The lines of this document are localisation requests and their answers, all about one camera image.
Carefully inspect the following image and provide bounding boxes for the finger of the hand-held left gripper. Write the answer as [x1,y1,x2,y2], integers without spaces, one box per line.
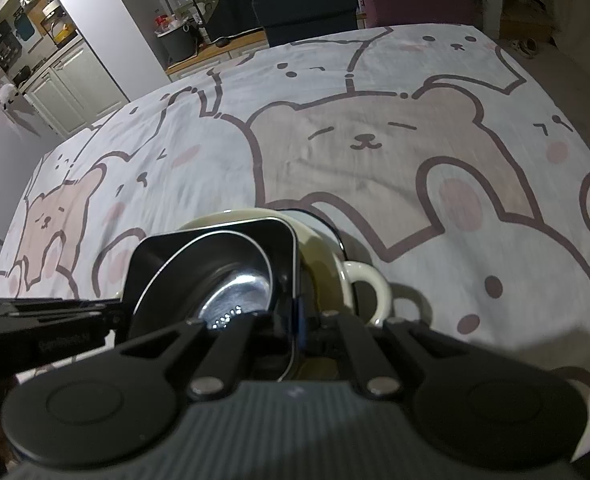
[0,298,124,333]

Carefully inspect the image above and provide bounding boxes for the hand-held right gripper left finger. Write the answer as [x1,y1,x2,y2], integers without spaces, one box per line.
[60,314,261,401]

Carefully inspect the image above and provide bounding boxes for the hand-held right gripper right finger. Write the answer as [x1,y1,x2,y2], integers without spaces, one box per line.
[295,300,531,400]

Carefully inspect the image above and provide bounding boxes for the small round stainless steel bowl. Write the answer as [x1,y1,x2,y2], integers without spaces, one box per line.
[132,242,276,336]

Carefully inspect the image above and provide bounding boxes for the cream two-handled ceramic bowl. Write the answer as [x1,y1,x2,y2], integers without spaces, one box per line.
[175,207,393,381]

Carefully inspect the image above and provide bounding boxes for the rectangular stainless steel container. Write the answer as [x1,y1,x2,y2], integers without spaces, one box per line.
[122,217,303,381]

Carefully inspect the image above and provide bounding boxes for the bear print tablecloth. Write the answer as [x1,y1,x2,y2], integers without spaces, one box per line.
[0,24,590,456]

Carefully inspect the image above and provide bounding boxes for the white kitchen cabinets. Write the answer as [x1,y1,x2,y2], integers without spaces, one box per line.
[22,42,128,136]

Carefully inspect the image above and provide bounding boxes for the low wooden top cabinet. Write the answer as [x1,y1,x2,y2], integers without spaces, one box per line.
[166,30,271,81]

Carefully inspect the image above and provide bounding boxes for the grey trash bin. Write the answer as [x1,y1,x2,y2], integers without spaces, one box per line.
[157,22,198,61]

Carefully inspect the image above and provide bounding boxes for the dark blue chair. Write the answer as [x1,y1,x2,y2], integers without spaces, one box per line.
[242,0,358,48]

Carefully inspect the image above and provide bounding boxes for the black printed hanging cloth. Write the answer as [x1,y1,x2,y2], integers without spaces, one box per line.
[192,0,261,41]

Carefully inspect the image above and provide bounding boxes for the pair of slippers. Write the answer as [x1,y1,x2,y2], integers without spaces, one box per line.
[508,37,543,58]

